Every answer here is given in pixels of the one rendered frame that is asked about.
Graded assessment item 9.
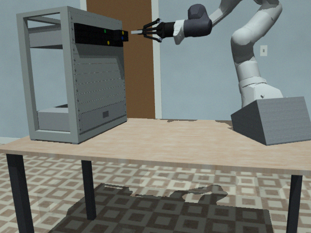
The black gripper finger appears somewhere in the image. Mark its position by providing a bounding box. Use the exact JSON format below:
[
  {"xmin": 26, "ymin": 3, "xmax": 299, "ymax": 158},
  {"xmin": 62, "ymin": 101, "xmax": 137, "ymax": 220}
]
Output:
[
  {"xmin": 131, "ymin": 32, "xmax": 163, "ymax": 43},
  {"xmin": 131, "ymin": 18, "xmax": 162, "ymax": 33}
]

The grey server rack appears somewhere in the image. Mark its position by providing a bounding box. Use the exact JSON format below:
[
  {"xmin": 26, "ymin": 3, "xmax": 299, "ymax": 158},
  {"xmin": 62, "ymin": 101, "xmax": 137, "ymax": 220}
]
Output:
[{"xmin": 16, "ymin": 6, "xmax": 128, "ymax": 145}]

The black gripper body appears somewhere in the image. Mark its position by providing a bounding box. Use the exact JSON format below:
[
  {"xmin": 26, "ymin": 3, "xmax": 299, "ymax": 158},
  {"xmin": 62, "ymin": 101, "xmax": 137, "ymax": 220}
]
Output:
[{"xmin": 156, "ymin": 22, "xmax": 175, "ymax": 38}]

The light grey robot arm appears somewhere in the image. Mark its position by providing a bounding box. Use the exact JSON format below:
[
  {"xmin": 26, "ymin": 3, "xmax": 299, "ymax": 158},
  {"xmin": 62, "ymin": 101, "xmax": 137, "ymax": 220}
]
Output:
[{"xmin": 173, "ymin": 0, "xmax": 283, "ymax": 108}]

